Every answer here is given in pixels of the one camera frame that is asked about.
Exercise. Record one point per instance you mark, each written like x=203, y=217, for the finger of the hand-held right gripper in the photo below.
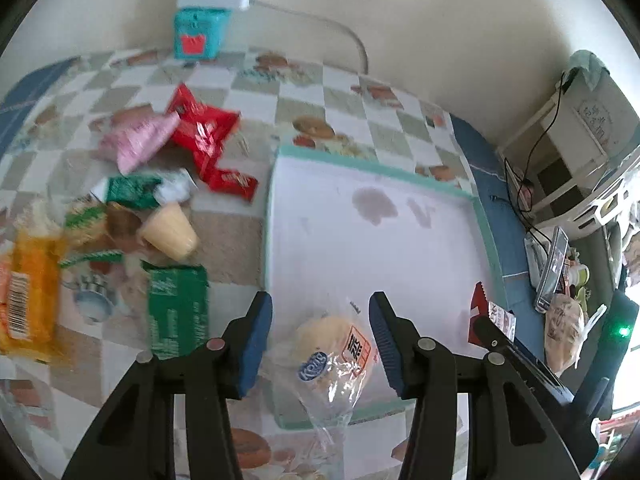
x=520, y=360

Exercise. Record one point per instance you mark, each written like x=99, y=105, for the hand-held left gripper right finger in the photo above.
x=386, y=347

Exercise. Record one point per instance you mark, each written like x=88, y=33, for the white shelf unit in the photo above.
x=585, y=125

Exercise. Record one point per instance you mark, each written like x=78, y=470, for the teal cloth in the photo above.
x=590, y=67

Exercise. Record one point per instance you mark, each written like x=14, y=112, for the large red snack packet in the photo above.
x=200, y=130

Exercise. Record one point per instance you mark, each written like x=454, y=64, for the pink snack packet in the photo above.
x=137, y=142

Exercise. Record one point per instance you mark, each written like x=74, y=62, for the red packet with white label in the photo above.
x=480, y=317

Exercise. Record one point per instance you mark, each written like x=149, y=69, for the teal box with red crown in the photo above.
x=200, y=35

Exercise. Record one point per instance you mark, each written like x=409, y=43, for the brown snack packet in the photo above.
x=122, y=225

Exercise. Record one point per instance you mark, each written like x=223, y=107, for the checked printed tablecloth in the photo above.
x=300, y=90

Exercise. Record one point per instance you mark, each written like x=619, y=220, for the orange snack packet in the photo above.
x=30, y=290

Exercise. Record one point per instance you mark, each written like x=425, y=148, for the white plastic bag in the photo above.
x=565, y=327

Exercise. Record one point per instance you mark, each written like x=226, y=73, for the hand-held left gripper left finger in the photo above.
x=254, y=345

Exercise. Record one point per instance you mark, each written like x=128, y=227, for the small green and white packet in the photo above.
x=85, y=222
x=90, y=258

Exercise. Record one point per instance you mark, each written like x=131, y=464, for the yellow pudding cup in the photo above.
x=167, y=232

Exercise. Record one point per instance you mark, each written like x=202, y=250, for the smartphone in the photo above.
x=550, y=265

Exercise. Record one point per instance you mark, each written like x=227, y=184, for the small red snack packet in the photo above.
x=231, y=184

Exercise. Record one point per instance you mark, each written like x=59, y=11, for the white tray with teal rim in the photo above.
x=350, y=260

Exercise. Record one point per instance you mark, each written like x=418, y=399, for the bread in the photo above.
x=325, y=342

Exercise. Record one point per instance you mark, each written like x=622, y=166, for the green packet with white end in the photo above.
x=132, y=191

